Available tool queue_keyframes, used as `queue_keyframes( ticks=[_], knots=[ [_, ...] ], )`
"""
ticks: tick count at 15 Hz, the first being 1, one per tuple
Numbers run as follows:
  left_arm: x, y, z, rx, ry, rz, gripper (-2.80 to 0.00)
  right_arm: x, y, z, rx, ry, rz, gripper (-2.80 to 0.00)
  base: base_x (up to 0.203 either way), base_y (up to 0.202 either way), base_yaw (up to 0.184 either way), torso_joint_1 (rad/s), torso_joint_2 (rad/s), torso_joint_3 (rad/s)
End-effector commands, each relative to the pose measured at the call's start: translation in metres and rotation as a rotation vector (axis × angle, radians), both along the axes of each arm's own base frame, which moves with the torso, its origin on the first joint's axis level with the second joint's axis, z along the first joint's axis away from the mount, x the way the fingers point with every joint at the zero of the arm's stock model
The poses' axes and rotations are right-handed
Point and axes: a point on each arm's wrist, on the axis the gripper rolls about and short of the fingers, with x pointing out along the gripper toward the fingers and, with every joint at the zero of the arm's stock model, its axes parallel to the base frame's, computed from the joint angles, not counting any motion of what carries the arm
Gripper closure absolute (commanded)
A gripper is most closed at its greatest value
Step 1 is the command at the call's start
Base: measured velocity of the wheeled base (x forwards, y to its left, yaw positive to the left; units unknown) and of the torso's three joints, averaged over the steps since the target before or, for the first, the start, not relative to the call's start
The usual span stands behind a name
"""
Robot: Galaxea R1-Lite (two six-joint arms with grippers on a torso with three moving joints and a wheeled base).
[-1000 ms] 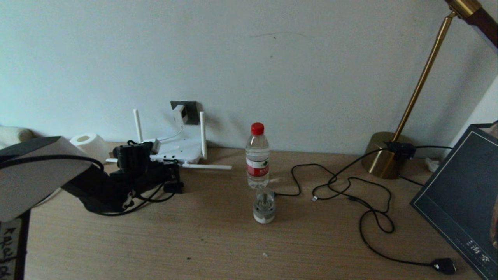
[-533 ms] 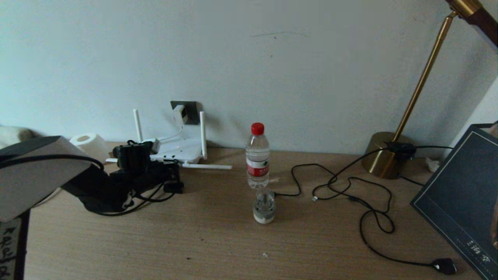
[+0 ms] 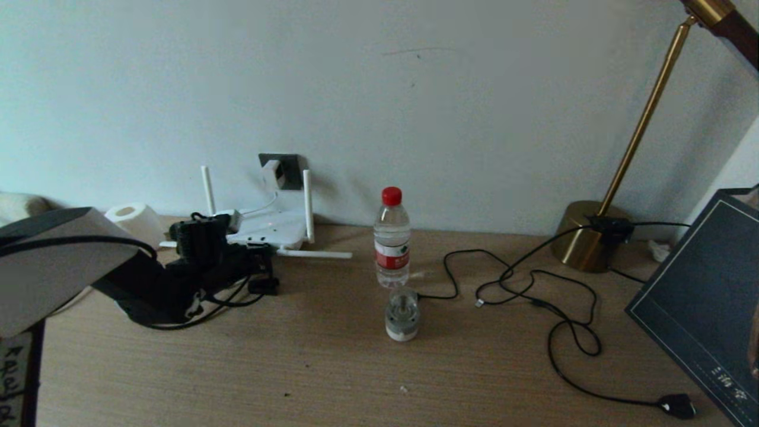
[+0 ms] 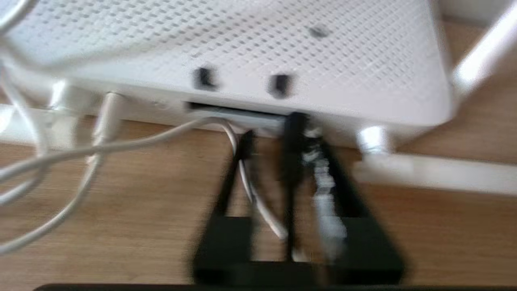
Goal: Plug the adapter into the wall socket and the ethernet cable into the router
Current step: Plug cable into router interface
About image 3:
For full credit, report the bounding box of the thin white adapter cable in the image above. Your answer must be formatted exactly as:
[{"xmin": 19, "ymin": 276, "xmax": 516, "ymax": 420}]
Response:
[{"xmin": 240, "ymin": 191, "xmax": 279, "ymax": 217}]

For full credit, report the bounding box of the white power adapter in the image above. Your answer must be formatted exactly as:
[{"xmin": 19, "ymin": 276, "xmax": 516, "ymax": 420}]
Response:
[{"xmin": 263, "ymin": 160, "xmax": 286, "ymax": 192}]

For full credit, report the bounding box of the white wifi router with antennas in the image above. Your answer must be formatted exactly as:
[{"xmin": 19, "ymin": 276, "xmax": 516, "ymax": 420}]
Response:
[{"xmin": 160, "ymin": 166, "xmax": 353, "ymax": 260}]

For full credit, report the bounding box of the white toilet paper roll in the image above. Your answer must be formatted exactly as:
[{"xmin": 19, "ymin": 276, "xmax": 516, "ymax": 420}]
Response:
[{"xmin": 105, "ymin": 202, "xmax": 167, "ymax": 250}]

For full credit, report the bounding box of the water bottle with red cap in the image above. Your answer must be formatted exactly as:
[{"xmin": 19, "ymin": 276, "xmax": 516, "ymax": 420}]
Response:
[{"xmin": 374, "ymin": 187, "xmax": 412, "ymax": 289}]

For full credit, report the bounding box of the small clear humidifier grey base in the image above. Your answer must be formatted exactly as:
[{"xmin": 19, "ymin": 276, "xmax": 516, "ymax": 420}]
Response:
[{"xmin": 385, "ymin": 287, "xmax": 422, "ymax": 343}]

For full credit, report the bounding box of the brass desk lamp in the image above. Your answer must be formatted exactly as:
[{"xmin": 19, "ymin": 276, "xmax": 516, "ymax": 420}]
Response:
[{"xmin": 550, "ymin": 0, "xmax": 759, "ymax": 274}]

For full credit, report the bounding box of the small black lamp connector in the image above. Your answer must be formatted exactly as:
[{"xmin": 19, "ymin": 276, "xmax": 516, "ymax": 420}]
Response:
[{"xmin": 587, "ymin": 216, "xmax": 634, "ymax": 247}]

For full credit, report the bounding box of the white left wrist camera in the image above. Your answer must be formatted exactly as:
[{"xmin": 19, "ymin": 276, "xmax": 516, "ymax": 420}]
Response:
[{"xmin": 213, "ymin": 209, "xmax": 243, "ymax": 233}]

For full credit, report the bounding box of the grey wall power socket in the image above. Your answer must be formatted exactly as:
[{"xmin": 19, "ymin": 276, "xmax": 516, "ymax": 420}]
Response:
[{"xmin": 259, "ymin": 153, "xmax": 304, "ymax": 190}]

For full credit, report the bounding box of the black usb cable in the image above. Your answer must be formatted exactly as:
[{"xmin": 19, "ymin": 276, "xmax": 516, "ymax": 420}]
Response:
[{"xmin": 415, "ymin": 250, "xmax": 516, "ymax": 301}]

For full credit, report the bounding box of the black cable with silver connector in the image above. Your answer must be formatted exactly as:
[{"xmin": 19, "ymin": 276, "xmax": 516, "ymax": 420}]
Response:
[{"xmin": 475, "ymin": 224, "xmax": 594, "ymax": 309}]

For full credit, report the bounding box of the black lamp power cord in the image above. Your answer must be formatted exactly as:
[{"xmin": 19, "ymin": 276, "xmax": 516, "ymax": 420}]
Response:
[{"xmin": 501, "ymin": 270, "xmax": 699, "ymax": 422}]

